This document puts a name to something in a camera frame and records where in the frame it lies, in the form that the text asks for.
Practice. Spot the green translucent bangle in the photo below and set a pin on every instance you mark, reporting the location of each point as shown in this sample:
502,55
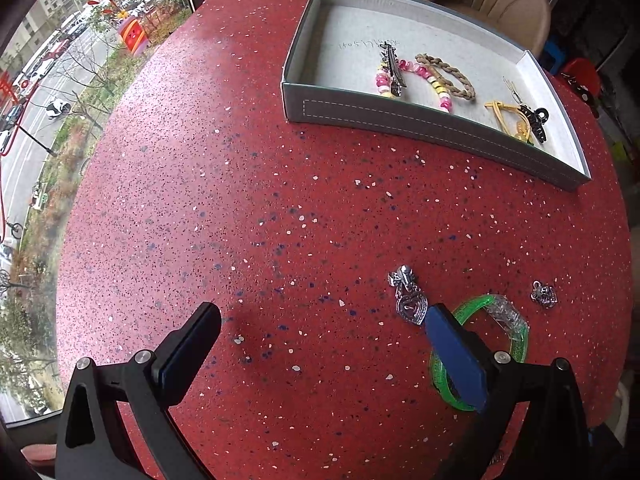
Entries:
510,317

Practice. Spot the silver crystal pendant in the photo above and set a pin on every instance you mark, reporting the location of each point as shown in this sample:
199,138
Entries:
411,302

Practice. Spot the red toy car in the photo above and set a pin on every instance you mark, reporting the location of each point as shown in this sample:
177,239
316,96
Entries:
581,76

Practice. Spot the black claw hair clip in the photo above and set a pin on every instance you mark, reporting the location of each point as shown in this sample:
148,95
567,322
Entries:
536,119

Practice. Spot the grey jewelry tray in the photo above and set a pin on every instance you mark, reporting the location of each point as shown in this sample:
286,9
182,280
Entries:
464,84

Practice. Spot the blue plastic stool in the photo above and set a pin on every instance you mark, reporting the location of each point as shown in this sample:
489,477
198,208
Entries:
552,57

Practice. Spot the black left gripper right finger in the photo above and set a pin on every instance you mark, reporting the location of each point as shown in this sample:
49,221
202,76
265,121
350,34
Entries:
553,441

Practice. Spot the small silver charm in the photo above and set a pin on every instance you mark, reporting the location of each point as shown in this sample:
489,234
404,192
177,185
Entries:
543,294

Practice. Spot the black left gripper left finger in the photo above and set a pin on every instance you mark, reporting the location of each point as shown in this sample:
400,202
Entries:
93,442

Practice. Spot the black star hair clip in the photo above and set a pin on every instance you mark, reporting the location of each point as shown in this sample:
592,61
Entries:
389,77

